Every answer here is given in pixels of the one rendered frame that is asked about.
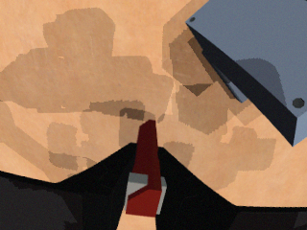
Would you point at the dark red peg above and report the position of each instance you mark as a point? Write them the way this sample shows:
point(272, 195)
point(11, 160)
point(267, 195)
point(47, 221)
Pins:
point(146, 188)

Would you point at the grey sloped panel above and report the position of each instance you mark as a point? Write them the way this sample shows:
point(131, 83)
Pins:
point(259, 49)

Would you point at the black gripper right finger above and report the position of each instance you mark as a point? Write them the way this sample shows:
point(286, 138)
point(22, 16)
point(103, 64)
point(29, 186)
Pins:
point(191, 205)

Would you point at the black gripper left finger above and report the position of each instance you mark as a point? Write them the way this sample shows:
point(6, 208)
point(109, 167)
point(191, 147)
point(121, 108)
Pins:
point(91, 200)

